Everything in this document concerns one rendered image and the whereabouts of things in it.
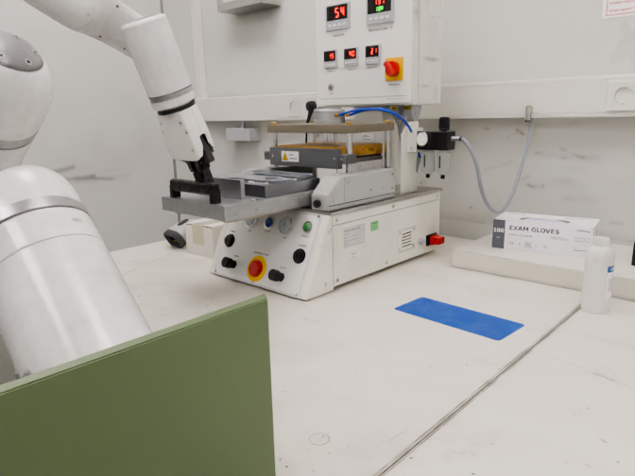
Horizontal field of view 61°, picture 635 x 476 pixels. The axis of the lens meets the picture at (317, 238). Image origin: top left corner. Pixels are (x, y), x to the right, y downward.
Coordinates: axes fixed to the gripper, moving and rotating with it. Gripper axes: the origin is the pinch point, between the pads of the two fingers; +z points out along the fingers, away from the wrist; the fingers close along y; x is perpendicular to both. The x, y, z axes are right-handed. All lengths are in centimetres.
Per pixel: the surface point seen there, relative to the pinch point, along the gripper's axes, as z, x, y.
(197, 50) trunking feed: -10, 92, -115
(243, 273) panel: 26.5, 3.1, -4.0
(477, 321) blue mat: 33, 14, 49
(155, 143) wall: 26, 71, -144
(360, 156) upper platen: 11.3, 37.2, 9.9
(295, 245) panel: 20.1, 9.5, 9.8
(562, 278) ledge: 41, 43, 54
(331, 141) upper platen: 7.7, 37.5, 1.4
